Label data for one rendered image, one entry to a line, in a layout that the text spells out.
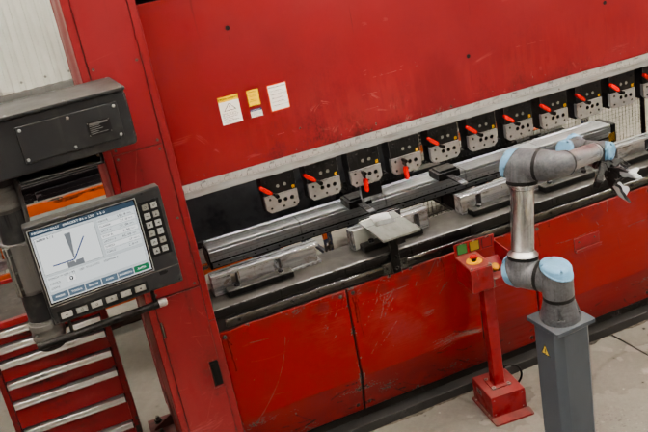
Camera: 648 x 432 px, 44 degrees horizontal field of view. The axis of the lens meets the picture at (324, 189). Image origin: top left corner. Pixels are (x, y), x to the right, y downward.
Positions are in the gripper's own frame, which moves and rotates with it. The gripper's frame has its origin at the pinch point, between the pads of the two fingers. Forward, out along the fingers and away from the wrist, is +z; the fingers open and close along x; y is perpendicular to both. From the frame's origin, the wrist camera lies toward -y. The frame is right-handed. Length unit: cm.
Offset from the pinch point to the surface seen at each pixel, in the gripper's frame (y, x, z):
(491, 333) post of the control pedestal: -45, 82, -16
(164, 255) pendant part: -164, -16, -81
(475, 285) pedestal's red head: -48, 54, -29
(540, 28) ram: 40, -9, -85
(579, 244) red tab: 23, 77, -22
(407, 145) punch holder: -38, 20, -88
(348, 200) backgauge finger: -59, 56, -102
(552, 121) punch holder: 34, 30, -61
